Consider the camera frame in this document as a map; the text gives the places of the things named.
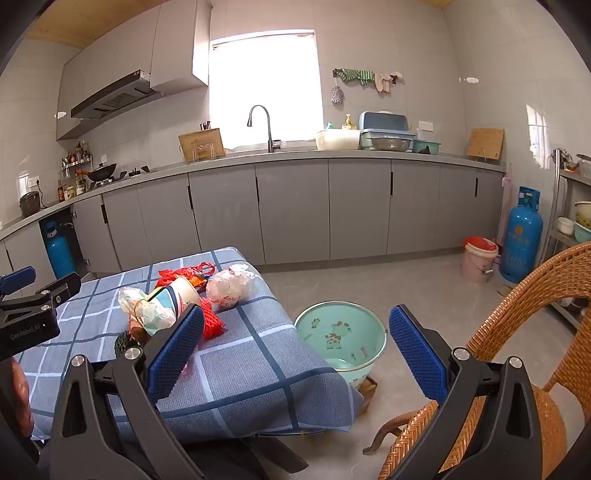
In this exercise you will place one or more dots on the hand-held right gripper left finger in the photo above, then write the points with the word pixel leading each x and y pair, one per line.
pixel 175 355

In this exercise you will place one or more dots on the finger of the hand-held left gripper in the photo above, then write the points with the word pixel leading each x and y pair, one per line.
pixel 62 286
pixel 18 279

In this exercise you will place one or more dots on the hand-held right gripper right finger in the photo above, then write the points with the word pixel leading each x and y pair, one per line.
pixel 415 353

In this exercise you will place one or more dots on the red foam net sleeve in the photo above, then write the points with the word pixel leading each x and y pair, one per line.
pixel 213 323

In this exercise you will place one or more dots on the mint green giraffe print basin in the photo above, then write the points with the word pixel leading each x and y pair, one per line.
pixel 318 330

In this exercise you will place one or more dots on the person's left hand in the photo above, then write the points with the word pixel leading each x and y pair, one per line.
pixel 21 392

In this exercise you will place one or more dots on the striped paper cup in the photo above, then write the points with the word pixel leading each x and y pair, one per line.
pixel 178 295

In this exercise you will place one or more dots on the crumpled white wrapper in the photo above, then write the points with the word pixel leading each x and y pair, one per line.
pixel 134 300

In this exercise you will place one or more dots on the dark rice cooker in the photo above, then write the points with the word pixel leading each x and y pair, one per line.
pixel 30 205

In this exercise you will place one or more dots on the orange and blue snack packet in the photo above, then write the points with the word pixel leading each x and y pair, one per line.
pixel 199 280

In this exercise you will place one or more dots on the red plastic bag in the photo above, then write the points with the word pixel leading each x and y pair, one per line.
pixel 168 277

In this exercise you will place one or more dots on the blue checked tablecloth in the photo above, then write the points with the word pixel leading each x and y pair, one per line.
pixel 258 350

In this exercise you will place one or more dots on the crumpled white plastic bag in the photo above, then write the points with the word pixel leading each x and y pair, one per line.
pixel 231 288

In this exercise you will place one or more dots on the condiment jar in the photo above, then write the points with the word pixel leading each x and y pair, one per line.
pixel 70 192

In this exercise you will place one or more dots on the dark sauce bottle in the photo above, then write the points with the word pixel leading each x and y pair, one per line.
pixel 61 191

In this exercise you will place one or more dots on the pink plastic bucket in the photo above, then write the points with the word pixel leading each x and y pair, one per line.
pixel 478 267

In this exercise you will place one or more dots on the flat brown cardboard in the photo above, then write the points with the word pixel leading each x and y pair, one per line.
pixel 505 289

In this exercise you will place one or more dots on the black wok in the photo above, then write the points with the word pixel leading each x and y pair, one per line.
pixel 102 171

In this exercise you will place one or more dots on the red bin liner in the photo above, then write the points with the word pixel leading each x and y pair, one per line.
pixel 480 243

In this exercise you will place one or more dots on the gas stove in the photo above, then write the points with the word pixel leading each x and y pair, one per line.
pixel 131 174

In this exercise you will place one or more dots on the brown wicker chair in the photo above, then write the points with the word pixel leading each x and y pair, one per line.
pixel 549 424

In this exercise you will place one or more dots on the tall blue gas cylinder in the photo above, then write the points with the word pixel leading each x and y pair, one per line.
pixel 521 240

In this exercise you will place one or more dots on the grey kitchen base cabinets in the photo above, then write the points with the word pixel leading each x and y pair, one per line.
pixel 291 212

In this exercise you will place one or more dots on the white bowl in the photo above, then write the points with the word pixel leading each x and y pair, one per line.
pixel 565 226

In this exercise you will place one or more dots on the black range hood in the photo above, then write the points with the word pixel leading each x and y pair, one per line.
pixel 115 94

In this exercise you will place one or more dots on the wooden cutting board with stand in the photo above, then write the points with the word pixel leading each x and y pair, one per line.
pixel 203 141

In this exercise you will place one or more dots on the teal plastic basket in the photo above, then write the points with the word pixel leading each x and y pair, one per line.
pixel 425 146

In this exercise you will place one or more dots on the pale green enamel basin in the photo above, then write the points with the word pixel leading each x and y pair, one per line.
pixel 584 228

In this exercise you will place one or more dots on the steel mixing bowl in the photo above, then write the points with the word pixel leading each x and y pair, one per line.
pixel 390 144

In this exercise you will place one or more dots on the knife block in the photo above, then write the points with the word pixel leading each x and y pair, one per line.
pixel 206 125

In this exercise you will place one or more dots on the plain wooden cutting board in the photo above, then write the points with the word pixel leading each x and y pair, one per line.
pixel 485 143

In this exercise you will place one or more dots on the white plastic tub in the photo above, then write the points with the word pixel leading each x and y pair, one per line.
pixel 337 140

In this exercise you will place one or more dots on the blue dish drainer with lid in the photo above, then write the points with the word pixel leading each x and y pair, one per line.
pixel 383 121

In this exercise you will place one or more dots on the steel shelf rack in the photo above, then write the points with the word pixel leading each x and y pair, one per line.
pixel 572 177

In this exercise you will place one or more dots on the yellow soap bottle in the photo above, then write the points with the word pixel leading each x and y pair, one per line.
pixel 348 123

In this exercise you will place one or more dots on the steel gooseneck faucet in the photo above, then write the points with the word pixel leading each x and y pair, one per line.
pixel 269 134

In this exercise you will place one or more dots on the grey hanging duster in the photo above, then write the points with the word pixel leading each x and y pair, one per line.
pixel 337 96

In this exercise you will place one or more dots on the pink rubber gloves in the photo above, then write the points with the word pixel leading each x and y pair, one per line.
pixel 384 82

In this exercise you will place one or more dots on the green striped towel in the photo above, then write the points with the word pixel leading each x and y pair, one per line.
pixel 358 76

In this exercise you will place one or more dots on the bright window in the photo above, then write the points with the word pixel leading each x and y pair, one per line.
pixel 263 83

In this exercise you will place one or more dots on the white wall outlet with plug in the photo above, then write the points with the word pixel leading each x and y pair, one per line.
pixel 34 181

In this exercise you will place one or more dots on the wall spice rack with bottles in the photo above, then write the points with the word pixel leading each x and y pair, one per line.
pixel 76 159

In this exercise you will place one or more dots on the wide white wall outlet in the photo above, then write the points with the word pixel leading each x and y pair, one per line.
pixel 425 126

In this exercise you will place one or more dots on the grey wall cabinets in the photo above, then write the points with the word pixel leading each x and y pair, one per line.
pixel 175 46

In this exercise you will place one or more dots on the black wall hook rack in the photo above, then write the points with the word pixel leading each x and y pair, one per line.
pixel 335 71

